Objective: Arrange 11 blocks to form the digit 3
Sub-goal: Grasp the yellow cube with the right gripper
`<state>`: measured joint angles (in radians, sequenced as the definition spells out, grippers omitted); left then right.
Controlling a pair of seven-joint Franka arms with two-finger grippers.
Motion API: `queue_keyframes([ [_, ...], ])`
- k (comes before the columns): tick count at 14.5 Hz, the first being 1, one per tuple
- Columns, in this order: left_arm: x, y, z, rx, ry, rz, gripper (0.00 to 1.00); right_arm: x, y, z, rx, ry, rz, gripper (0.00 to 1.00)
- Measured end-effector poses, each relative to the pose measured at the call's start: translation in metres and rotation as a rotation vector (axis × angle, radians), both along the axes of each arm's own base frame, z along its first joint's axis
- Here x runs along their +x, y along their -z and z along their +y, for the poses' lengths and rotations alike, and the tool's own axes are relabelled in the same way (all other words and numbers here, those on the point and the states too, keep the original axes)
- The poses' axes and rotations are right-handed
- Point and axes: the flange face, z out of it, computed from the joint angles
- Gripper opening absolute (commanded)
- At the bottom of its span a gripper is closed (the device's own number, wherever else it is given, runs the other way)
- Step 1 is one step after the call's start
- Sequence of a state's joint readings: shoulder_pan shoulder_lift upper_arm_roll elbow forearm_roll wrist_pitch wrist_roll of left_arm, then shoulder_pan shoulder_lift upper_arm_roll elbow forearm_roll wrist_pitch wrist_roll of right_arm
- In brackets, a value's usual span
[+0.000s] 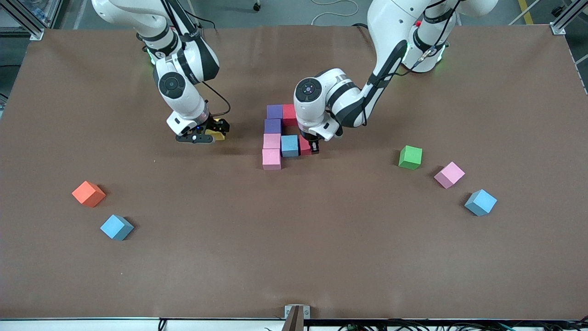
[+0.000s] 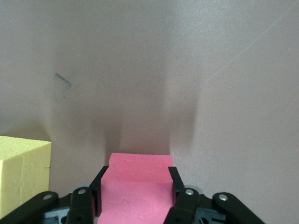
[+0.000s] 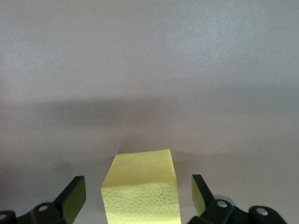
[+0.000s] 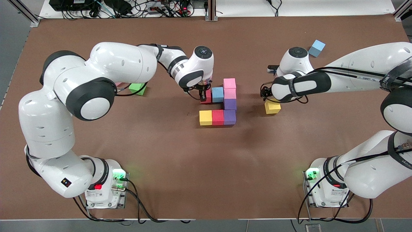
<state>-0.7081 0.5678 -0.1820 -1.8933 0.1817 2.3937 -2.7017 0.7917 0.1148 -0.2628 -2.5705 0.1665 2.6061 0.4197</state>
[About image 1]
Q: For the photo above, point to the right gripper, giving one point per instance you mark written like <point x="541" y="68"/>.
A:
<point x="217" y="124"/>

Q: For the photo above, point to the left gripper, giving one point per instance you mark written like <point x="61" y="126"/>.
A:
<point x="313" y="144"/>

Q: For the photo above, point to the yellow foam block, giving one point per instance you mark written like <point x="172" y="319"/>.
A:
<point x="217" y="135"/>

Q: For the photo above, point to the red foam block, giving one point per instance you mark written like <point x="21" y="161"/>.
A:
<point x="304" y="147"/>
<point x="288" y="115"/>

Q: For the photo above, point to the blue foam block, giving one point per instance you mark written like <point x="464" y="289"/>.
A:
<point x="289" y="146"/>
<point x="116" y="227"/>
<point x="480" y="202"/>

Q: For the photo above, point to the pink foam block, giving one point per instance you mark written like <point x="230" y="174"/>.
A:
<point x="271" y="159"/>
<point x="449" y="175"/>
<point x="272" y="141"/>

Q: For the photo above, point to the purple foam block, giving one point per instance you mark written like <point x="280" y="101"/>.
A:
<point x="274" y="111"/>
<point x="273" y="126"/>

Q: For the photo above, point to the green foam block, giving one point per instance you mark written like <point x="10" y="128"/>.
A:
<point x="410" y="157"/>

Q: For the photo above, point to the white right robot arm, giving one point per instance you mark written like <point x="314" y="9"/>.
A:
<point x="183" y="99"/>

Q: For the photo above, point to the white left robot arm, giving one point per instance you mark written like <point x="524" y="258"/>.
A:
<point x="390" y="27"/>

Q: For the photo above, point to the brown paper table cover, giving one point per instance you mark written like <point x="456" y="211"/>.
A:
<point x="294" y="266"/>

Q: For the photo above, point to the orange foam block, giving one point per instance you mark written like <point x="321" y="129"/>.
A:
<point x="88" y="194"/>

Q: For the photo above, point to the metal table bracket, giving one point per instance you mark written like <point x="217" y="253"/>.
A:
<point x="296" y="317"/>

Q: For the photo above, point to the aluminium frame post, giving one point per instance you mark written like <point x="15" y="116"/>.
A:
<point x="558" y="27"/>
<point x="36" y="33"/>

